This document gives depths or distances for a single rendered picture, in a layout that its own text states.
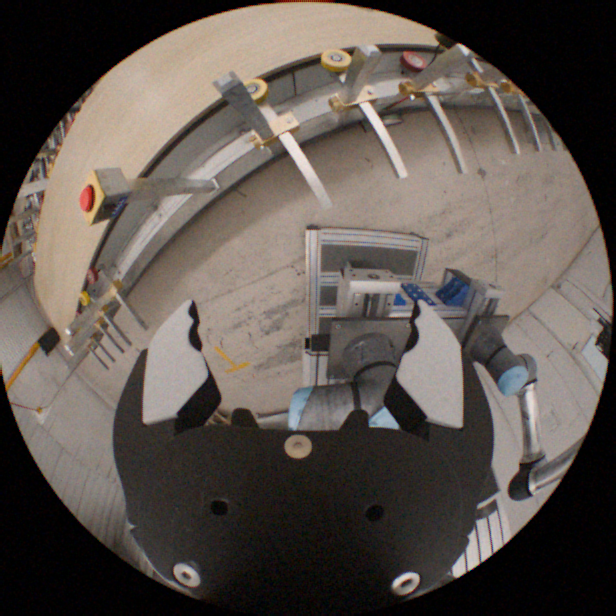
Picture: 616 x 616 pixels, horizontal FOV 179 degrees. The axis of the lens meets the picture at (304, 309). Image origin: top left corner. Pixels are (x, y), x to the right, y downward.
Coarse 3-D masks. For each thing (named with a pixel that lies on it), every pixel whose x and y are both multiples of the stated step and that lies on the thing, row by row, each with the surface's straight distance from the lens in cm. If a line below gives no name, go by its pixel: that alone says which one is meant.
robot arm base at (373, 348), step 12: (360, 336) 51; (372, 336) 51; (384, 336) 52; (348, 348) 51; (360, 348) 50; (372, 348) 49; (384, 348) 50; (348, 360) 51; (360, 360) 49; (372, 360) 47; (384, 360) 48; (348, 372) 53; (360, 372) 47
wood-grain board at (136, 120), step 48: (144, 48) 115; (192, 48) 89; (240, 48) 77; (288, 48) 73; (336, 48) 73; (432, 48) 98; (96, 96) 125; (144, 96) 88; (192, 96) 72; (96, 144) 104; (144, 144) 77; (48, 192) 160; (48, 240) 167; (96, 240) 101; (48, 288) 204
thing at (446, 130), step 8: (400, 64) 85; (408, 72) 83; (432, 96) 81; (432, 104) 79; (432, 112) 80; (440, 112) 79; (440, 120) 78; (440, 128) 79; (448, 128) 78; (448, 136) 77; (448, 144) 78; (456, 144) 78; (456, 152) 77; (456, 160) 78; (464, 160) 79; (456, 168) 79; (464, 168) 78
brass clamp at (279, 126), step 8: (280, 120) 62; (296, 120) 61; (272, 128) 61; (280, 128) 60; (288, 128) 60; (296, 128) 62; (256, 136) 61; (272, 136) 60; (256, 144) 61; (264, 144) 61
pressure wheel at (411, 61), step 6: (402, 54) 81; (408, 54) 82; (414, 54) 83; (402, 60) 80; (408, 60) 79; (414, 60) 81; (420, 60) 83; (408, 66) 79; (414, 66) 79; (420, 66) 80; (402, 72) 87
